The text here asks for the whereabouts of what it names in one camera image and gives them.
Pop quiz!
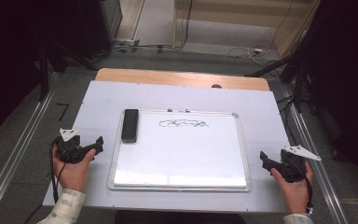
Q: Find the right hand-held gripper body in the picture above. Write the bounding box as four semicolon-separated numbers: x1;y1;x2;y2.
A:
269;144;323;184

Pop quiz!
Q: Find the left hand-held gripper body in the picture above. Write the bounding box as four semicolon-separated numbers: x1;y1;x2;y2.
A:
55;128;87;164

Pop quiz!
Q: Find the black whiteboard eraser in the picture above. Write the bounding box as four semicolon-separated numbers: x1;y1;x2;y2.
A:
120;108;140;144

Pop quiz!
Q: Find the person's left hand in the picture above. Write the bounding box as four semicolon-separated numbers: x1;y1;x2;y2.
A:
51;146;97;193

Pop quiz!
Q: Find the person's right hand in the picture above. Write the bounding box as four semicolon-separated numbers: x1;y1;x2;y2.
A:
269;161;314;215

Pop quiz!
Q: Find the white base board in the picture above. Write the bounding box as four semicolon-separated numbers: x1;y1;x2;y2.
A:
42;79;313;215

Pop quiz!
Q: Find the black metal stand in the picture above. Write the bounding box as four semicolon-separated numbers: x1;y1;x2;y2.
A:
244;46;312;114
38;43;51;103

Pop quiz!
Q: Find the metal framed whiteboard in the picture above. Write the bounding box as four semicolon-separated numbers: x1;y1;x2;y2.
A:
107;108;252;192

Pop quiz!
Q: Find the person's dark clothing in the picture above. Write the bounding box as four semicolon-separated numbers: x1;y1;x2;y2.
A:
115;210;246;224

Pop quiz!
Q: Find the grey power strip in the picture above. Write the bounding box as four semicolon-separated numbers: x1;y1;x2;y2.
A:
114;38;141;54

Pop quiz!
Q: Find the black cabinet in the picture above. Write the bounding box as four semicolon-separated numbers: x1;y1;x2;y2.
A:
74;0;124;60

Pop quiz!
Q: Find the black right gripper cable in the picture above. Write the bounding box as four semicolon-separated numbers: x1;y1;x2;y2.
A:
291;158;315;215

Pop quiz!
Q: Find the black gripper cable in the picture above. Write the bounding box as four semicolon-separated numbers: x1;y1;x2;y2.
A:
48;138;68;203
291;158;315;215

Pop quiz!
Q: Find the aluminium floor rail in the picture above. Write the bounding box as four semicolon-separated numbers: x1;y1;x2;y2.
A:
0;73;60;224
287;92;351;224

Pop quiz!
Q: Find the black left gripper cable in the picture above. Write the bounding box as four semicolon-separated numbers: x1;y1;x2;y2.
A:
48;138;68;203

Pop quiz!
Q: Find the white floor cable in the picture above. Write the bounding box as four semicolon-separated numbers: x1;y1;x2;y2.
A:
227;44;273;61

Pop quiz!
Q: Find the black floor cable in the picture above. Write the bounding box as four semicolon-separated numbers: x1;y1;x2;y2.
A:
105;0;194;56

